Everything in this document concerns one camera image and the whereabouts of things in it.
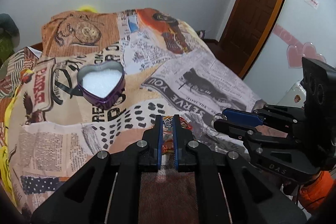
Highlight blue bead red string bracelet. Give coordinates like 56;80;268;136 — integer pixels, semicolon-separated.
159;115;194;156

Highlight orange jacket sleeve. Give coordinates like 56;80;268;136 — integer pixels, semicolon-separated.
298;171;335;215

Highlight newspaper print bed cover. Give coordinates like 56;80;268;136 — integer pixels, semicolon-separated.
1;8;263;217

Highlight purple heart-shaped tin box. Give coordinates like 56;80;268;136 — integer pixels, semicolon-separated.
77;61;125;110

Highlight brown wooden door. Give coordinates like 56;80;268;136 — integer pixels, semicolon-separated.
219;0;282;78

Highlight yellow cloth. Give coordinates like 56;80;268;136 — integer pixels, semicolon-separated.
0;4;99;204

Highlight green camouflage bag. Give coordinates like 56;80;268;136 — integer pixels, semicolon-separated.
0;33;14;65

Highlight dark grey plush item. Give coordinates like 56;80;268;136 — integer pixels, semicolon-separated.
0;13;20;48

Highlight pink heart wall decoration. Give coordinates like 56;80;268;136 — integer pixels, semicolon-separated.
272;24;326;68

